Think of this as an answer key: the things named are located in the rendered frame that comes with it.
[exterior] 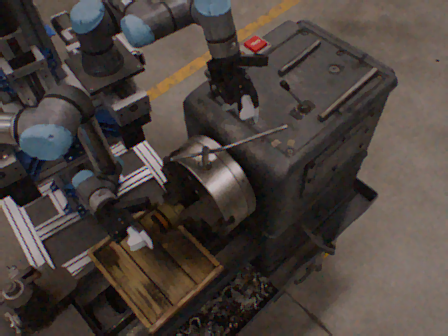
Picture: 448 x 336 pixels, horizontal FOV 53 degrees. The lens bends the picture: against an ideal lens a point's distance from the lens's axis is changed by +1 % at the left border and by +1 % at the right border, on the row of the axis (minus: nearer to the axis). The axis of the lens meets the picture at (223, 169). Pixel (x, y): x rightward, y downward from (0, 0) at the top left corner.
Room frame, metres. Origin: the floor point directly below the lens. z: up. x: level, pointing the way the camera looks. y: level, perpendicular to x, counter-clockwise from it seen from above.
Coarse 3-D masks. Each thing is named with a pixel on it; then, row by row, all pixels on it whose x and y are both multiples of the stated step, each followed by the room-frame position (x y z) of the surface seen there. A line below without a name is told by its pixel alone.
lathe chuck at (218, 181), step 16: (192, 144) 0.83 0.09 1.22; (192, 160) 0.76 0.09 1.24; (192, 176) 0.72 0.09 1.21; (208, 176) 0.70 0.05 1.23; (224, 176) 0.71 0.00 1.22; (208, 192) 0.66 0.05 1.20; (224, 192) 0.67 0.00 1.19; (240, 192) 0.68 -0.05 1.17; (224, 208) 0.63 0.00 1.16; (240, 208) 0.65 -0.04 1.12
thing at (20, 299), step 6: (18, 282) 0.45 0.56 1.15; (24, 282) 0.45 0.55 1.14; (24, 288) 0.44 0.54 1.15; (30, 288) 0.44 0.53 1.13; (18, 294) 0.42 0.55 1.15; (24, 294) 0.42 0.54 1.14; (30, 294) 0.43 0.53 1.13; (6, 300) 0.41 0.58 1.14; (12, 300) 0.41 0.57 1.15; (18, 300) 0.41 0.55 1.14; (24, 300) 0.41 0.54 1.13; (6, 306) 0.40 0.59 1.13; (12, 306) 0.40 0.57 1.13; (18, 306) 0.40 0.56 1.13
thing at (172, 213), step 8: (160, 208) 0.67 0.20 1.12; (168, 208) 0.67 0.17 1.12; (176, 208) 0.67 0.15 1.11; (184, 208) 0.67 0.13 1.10; (152, 216) 0.65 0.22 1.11; (160, 216) 0.64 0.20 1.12; (168, 216) 0.64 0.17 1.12; (176, 216) 0.64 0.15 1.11; (160, 224) 0.62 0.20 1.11; (168, 224) 0.62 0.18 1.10; (176, 224) 0.63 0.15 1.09; (168, 232) 0.61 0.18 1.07
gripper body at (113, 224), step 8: (112, 200) 0.72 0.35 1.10; (104, 208) 0.70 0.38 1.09; (112, 208) 0.69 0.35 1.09; (96, 216) 0.67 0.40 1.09; (104, 216) 0.67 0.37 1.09; (112, 216) 0.66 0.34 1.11; (120, 216) 0.66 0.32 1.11; (104, 224) 0.63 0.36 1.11; (112, 224) 0.63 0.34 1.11; (120, 224) 0.63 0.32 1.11; (128, 224) 0.63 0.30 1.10; (112, 232) 0.60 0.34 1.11; (120, 232) 0.61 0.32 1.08; (120, 240) 0.61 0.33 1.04
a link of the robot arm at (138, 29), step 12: (120, 0) 0.91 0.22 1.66; (132, 0) 0.90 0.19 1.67; (144, 0) 0.91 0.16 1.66; (120, 12) 0.91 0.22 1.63; (132, 12) 0.88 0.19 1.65; (144, 12) 0.87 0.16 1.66; (156, 12) 0.88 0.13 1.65; (168, 12) 0.88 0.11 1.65; (132, 24) 0.84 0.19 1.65; (144, 24) 0.84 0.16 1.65; (156, 24) 0.85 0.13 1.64; (168, 24) 0.86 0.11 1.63; (132, 36) 0.82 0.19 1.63; (144, 36) 0.83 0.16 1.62; (156, 36) 0.84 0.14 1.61
